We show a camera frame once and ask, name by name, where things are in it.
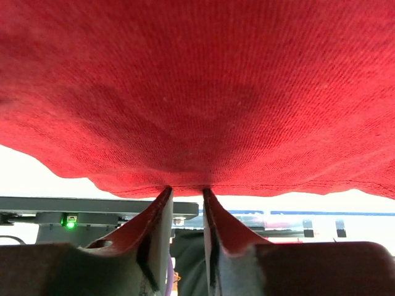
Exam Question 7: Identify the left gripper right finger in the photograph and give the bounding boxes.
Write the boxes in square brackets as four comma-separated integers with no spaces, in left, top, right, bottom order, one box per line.
[203,189,394,296]

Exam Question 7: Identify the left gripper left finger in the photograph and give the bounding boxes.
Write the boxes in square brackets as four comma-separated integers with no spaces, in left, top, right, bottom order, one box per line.
[1,187,173,295]

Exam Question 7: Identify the dark red t-shirt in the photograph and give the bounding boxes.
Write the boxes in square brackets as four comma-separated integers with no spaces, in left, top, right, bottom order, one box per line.
[1,1,394,198]

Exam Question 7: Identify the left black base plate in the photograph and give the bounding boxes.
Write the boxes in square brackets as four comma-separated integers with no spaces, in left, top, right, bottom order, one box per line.
[0,195,200,245]

